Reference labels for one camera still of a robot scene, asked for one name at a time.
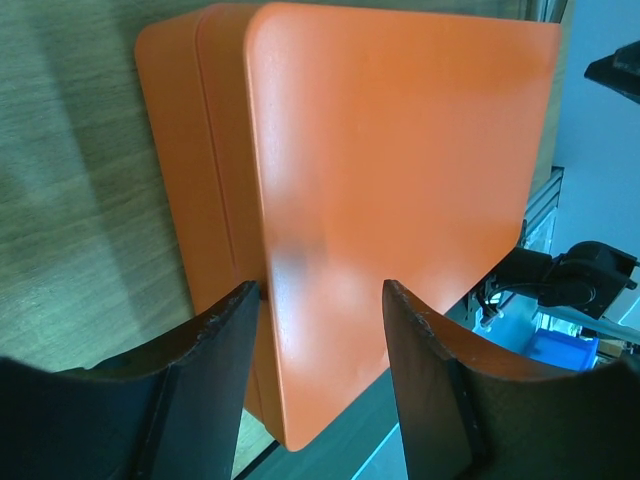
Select orange box lid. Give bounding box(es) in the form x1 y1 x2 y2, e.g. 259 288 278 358
192 2 564 451

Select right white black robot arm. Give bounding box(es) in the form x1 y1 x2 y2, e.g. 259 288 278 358
475 40 639 320

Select orange chocolate box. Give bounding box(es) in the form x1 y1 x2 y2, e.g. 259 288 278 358
134 2 284 439

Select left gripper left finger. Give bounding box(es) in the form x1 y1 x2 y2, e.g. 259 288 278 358
1 281 260 479

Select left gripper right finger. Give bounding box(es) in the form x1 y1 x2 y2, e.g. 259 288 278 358
382 280 639 479

